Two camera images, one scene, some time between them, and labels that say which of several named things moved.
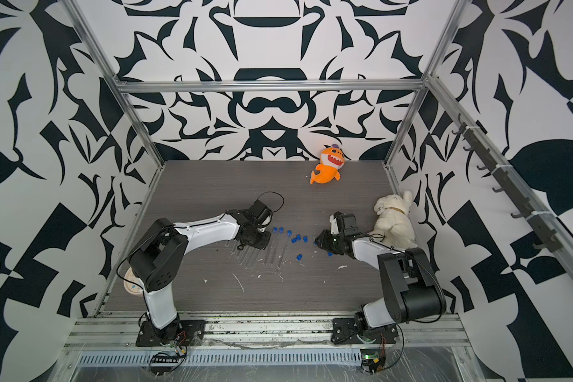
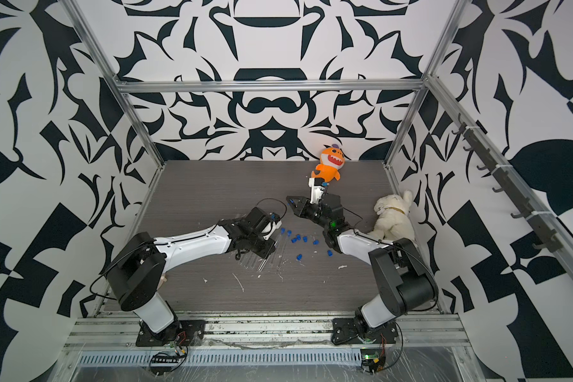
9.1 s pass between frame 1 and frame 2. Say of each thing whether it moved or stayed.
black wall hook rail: stayed
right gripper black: moved
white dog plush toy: stayed
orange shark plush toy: stayed
